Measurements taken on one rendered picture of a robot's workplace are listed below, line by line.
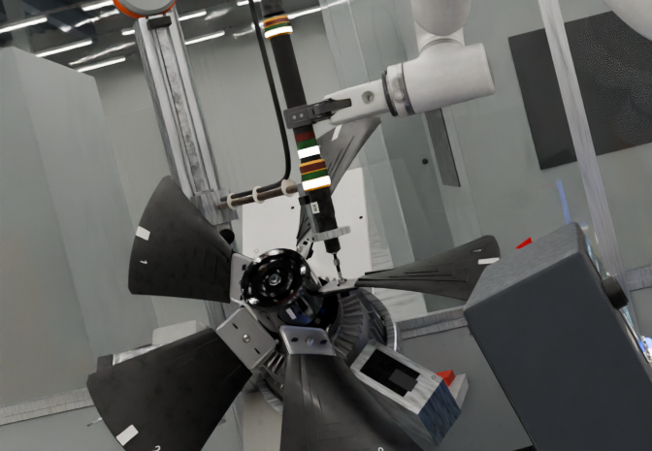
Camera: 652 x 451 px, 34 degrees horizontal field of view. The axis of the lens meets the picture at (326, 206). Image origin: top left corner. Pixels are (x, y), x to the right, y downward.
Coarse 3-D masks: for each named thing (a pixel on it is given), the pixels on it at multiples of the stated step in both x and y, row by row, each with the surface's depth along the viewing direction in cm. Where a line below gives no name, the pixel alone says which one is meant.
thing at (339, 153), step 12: (360, 120) 191; (372, 120) 188; (348, 132) 191; (360, 132) 188; (372, 132) 185; (324, 144) 197; (336, 144) 192; (348, 144) 188; (360, 144) 185; (324, 156) 194; (336, 156) 189; (348, 156) 185; (336, 168) 186; (336, 180) 183; (300, 216) 193; (300, 228) 189; (300, 240) 187
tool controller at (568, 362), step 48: (576, 240) 95; (480, 288) 97; (528, 288) 88; (576, 288) 87; (480, 336) 89; (528, 336) 89; (576, 336) 88; (624, 336) 87; (528, 384) 89; (576, 384) 88; (624, 384) 87; (528, 432) 90; (576, 432) 88; (624, 432) 88
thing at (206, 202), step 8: (200, 192) 238; (208, 192) 239; (216, 192) 230; (224, 192) 231; (192, 200) 235; (200, 200) 229; (208, 200) 229; (216, 200) 230; (200, 208) 231; (208, 208) 229; (208, 216) 229; (216, 216) 230; (224, 216) 230; (232, 216) 231; (216, 224) 230
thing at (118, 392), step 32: (160, 352) 175; (192, 352) 175; (224, 352) 176; (96, 384) 175; (128, 384) 174; (160, 384) 174; (192, 384) 174; (224, 384) 176; (128, 416) 173; (160, 416) 173; (192, 416) 174; (128, 448) 172; (192, 448) 174
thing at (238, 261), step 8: (232, 256) 184; (240, 256) 183; (232, 264) 185; (240, 264) 184; (248, 264) 182; (232, 272) 185; (240, 272) 184; (232, 280) 186; (232, 288) 186; (240, 288) 185; (232, 296) 187; (240, 296) 186; (240, 304) 186
